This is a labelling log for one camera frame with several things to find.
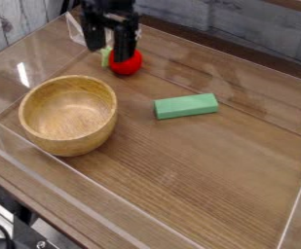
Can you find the wooden bowl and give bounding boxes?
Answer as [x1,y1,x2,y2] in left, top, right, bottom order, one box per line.
[19,75,118,157]

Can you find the red felt strawberry fruit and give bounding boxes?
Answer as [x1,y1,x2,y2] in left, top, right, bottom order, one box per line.
[101,46,142,76]

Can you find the green rectangular block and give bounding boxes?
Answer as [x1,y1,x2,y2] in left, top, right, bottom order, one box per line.
[154,93,220,120]

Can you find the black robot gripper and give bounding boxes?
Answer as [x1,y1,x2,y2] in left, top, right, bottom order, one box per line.
[80,0,140,62]

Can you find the black metal table bracket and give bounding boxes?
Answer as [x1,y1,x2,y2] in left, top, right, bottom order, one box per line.
[13,217,60,249]

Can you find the clear acrylic tray enclosure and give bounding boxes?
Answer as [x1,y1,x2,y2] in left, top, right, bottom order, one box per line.
[0,18,301,249]

